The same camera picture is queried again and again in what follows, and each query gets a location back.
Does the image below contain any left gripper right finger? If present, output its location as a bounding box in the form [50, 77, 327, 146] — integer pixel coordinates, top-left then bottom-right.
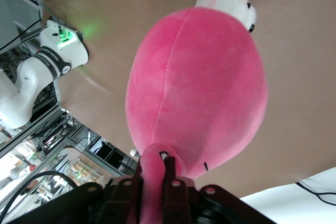
[162, 156, 196, 224]

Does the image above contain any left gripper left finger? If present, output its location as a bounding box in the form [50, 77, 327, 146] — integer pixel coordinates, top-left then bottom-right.
[97, 167, 144, 224]

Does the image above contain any round pink plush toy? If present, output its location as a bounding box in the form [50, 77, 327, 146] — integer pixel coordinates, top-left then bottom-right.
[125, 7, 269, 224]

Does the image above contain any pink white dog plush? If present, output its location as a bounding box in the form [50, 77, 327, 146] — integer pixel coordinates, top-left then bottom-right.
[190, 0, 257, 34]

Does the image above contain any grey metal cabinet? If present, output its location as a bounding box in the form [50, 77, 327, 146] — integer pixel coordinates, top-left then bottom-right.
[0, 0, 43, 53]

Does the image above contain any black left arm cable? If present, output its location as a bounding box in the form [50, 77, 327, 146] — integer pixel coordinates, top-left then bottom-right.
[0, 170, 78, 222]

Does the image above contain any black cable bundle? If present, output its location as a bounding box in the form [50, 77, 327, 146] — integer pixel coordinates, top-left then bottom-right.
[295, 180, 336, 207]

